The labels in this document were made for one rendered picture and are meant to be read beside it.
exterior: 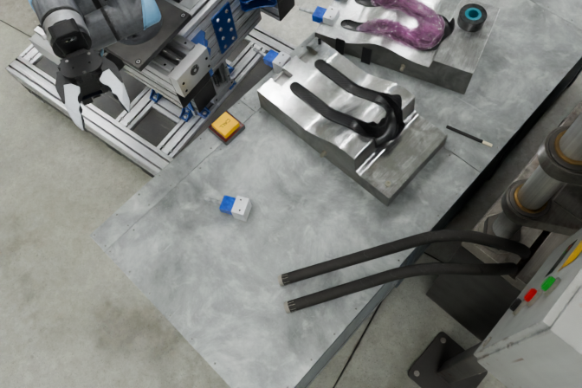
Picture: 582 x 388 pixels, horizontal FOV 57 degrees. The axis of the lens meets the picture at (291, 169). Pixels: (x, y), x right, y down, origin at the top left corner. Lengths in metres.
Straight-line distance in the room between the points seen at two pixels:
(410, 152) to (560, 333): 0.84
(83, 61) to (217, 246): 0.69
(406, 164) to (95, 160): 1.64
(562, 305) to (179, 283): 0.99
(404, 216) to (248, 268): 0.45
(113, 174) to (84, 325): 0.68
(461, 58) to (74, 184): 1.81
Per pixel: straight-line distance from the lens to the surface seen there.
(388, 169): 1.50
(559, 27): 1.97
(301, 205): 1.52
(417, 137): 1.56
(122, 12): 1.21
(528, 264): 1.57
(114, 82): 1.00
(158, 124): 2.44
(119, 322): 2.41
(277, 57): 1.71
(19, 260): 2.67
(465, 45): 1.70
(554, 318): 0.81
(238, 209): 1.48
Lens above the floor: 2.21
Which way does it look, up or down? 64 degrees down
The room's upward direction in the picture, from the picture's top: 10 degrees counter-clockwise
